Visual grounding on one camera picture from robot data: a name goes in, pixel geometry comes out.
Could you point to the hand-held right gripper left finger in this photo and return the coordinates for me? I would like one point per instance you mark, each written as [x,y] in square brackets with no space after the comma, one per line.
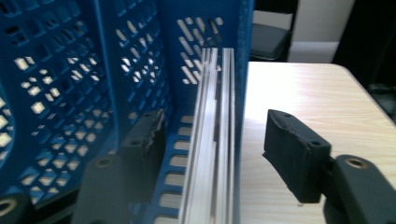
[144,149]

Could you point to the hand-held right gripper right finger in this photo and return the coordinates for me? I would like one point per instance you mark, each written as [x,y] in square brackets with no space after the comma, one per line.
[295,155]

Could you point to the green leaf picture book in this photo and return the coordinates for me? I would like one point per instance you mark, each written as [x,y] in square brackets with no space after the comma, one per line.
[207,140]

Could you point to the blue plastic file rack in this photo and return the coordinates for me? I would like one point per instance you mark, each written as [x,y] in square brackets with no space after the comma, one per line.
[102,77]

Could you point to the black folding chair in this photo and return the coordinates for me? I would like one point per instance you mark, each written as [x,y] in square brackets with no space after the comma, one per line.
[267,40]

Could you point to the dark curtain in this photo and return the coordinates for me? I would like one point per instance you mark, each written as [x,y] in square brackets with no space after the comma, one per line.
[367,34]

